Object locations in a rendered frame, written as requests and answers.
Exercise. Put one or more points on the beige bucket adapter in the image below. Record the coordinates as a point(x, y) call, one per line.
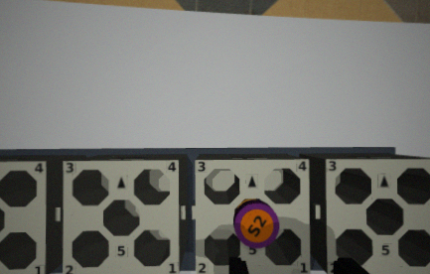
point(236, 177)
point(100, 237)
point(385, 221)
point(32, 197)

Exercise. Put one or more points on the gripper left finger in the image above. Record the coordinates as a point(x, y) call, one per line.
point(236, 266)

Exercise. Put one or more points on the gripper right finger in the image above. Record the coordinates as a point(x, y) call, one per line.
point(348, 266)

